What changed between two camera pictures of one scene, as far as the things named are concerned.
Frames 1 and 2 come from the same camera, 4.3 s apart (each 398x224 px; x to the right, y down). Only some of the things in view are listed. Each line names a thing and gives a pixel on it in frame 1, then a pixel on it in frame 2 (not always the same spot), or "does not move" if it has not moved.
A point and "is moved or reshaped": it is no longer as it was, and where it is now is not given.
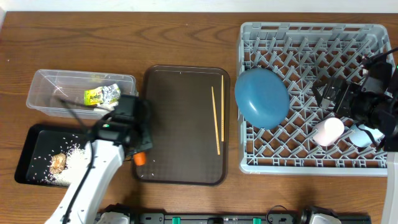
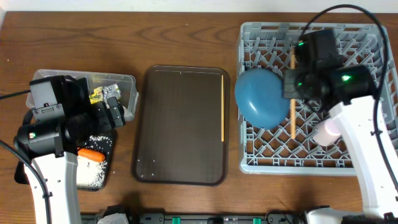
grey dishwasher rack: x=301 y=55 does not move
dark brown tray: x=190 y=111 does not move
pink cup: x=326 y=131 does not move
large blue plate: x=262 y=98 does not move
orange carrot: x=140 y=158 is moved or reshaped
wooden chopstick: x=216 y=122 -> x=293 y=101
